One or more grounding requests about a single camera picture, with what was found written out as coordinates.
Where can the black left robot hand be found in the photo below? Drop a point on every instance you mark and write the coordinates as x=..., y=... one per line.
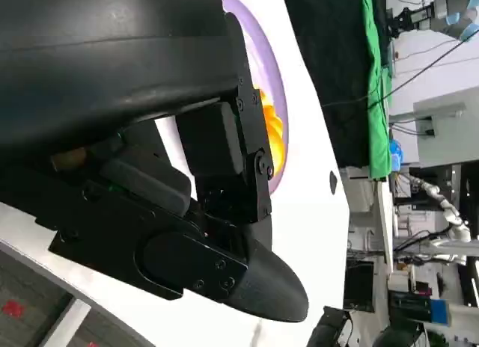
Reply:
x=112, y=81

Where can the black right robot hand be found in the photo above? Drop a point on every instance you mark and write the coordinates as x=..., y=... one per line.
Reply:
x=329, y=328

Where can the orange and white bread roll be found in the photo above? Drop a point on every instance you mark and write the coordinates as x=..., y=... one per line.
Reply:
x=276, y=134

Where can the black monitor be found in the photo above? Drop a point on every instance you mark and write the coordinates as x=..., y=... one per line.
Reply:
x=358, y=286

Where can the blue box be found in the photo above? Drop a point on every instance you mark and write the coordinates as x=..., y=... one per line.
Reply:
x=438, y=312

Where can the black table grommet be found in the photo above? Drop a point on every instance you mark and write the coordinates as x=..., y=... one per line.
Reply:
x=333, y=182

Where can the lilac plate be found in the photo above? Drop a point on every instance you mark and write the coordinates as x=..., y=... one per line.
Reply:
x=269, y=74

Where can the black cloth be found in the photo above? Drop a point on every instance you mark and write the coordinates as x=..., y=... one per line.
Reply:
x=333, y=70

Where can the green cloth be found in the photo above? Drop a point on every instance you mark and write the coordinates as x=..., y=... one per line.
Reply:
x=378, y=107

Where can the grey cabinet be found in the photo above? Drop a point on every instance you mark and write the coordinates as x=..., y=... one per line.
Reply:
x=449, y=130

